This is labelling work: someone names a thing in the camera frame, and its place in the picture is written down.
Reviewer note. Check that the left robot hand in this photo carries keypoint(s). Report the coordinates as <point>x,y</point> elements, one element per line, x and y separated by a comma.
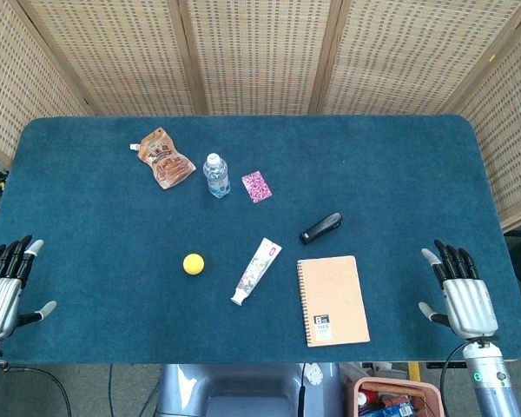
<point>0,295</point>

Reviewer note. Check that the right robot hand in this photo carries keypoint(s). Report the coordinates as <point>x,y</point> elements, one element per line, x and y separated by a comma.
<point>469,304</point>

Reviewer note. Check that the black stapler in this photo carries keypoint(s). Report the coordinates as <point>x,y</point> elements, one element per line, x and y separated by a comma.
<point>322,228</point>

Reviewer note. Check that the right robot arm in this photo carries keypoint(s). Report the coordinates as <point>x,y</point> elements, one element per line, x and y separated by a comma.
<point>490,382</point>

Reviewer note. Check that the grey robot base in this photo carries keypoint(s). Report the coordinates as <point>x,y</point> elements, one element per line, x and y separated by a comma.
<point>247,391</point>

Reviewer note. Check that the kraft spiral notebook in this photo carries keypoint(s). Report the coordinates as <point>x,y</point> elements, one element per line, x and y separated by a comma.
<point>333,300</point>

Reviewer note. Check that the floral toothpaste tube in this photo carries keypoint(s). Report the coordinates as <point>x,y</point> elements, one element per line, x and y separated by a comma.
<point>256,271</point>

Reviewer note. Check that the pink plastic basket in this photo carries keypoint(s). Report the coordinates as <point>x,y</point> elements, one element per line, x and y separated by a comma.
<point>393,397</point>

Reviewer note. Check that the yellow foam ball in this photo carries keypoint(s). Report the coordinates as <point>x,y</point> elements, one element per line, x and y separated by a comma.
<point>193,264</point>

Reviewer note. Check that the brown spouted snack pouch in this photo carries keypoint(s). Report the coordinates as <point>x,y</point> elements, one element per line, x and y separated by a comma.
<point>165,160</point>

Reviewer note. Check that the blue table mat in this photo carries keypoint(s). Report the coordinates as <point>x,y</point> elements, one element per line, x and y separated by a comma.
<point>260,243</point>

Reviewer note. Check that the pink patterned card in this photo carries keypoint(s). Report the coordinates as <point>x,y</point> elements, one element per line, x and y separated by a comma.
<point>257,187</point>

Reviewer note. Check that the clear water bottle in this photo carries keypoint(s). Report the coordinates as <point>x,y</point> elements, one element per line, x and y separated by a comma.
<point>216,176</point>

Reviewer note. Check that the woven folding screen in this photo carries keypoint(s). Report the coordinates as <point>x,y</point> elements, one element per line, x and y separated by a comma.
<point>260,56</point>

